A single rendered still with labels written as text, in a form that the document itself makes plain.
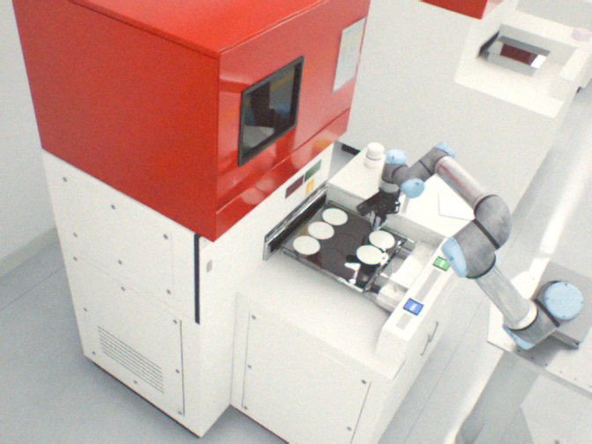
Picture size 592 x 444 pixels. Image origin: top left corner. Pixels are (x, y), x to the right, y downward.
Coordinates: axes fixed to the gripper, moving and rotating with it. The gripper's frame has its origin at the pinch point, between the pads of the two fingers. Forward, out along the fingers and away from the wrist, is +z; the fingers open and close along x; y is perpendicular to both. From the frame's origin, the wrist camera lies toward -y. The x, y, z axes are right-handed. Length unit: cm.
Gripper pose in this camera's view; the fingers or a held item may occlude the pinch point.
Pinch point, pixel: (373, 228)
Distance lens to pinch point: 234.7
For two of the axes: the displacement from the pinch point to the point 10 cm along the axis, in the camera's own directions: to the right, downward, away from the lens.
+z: -1.0, 7.5, 6.5
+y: 8.8, -2.3, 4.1
